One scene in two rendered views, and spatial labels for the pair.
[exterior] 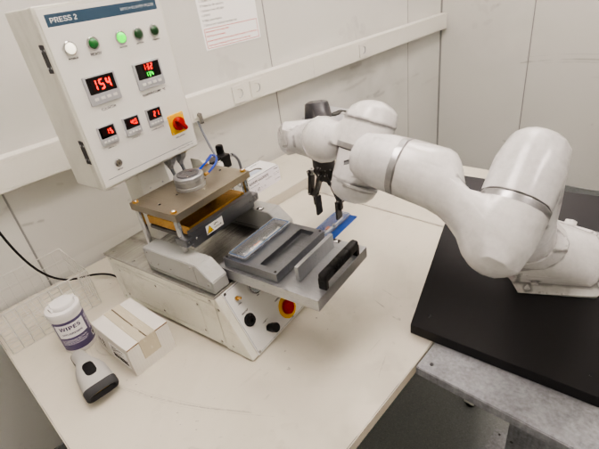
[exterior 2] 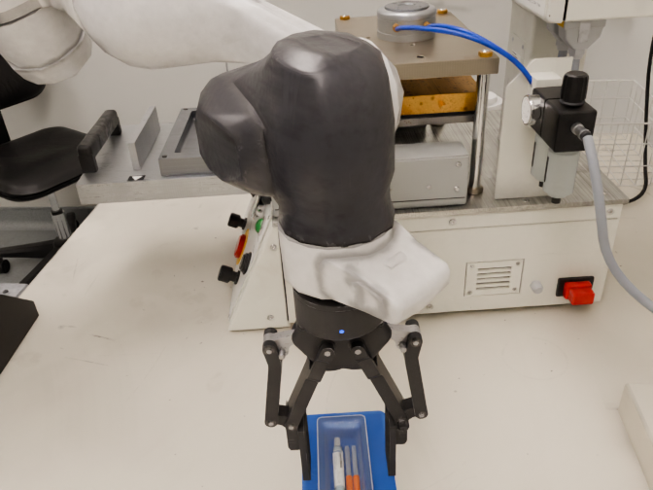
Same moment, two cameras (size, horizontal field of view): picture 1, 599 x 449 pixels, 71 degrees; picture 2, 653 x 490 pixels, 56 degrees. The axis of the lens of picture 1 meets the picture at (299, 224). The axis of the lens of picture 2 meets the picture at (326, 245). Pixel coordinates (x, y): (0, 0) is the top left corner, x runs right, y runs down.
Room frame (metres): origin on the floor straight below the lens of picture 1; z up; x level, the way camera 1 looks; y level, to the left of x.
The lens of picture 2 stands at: (1.63, -0.38, 1.31)
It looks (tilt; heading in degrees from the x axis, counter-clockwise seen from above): 32 degrees down; 140
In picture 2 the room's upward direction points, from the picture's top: 3 degrees counter-clockwise
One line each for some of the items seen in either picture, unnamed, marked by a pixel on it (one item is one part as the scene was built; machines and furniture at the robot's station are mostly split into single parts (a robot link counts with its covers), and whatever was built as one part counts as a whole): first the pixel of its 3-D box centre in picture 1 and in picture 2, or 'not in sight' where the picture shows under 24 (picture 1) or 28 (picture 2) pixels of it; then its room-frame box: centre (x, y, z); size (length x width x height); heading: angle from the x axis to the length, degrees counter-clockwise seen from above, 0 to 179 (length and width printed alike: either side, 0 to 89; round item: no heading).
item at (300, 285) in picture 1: (291, 256); (196, 145); (0.86, 0.03, 0.97); 0.30 x 0.22 x 0.08; 51
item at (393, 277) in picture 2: not in sight; (361, 259); (1.35, -0.11, 1.06); 0.13 x 0.12 x 0.05; 139
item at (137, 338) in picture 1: (133, 334); not in sight; (0.86, 0.48, 0.80); 0.19 x 0.13 x 0.09; 43
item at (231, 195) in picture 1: (197, 199); (405, 68); (1.05, 0.26, 1.07); 0.22 x 0.17 x 0.10; 141
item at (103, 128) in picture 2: (339, 263); (100, 139); (0.77, -0.08, 0.99); 0.15 x 0.02 x 0.04; 141
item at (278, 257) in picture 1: (274, 247); (227, 135); (0.89, 0.07, 0.98); 0.20 x 0.17 x 0.03; 141
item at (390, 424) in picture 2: (318, 205); (390, 439); (1.35, -0.08, 0.84); 0.03 x 0.01 x 0.07; 139
